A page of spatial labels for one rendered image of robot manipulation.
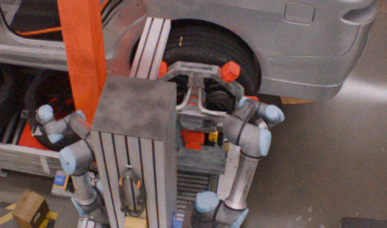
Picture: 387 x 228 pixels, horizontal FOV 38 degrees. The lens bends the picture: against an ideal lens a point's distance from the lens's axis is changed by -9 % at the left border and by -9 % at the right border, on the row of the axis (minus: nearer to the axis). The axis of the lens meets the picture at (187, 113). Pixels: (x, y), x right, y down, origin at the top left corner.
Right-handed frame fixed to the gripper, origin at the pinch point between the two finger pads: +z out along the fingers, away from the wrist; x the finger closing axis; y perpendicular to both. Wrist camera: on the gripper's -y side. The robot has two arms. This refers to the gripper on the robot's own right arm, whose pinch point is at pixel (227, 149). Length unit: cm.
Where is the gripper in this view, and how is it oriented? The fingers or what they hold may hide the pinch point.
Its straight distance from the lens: 331.4
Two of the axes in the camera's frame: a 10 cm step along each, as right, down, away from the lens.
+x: 2.6, 4.8, -8.4
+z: -8.6, 5.1, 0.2
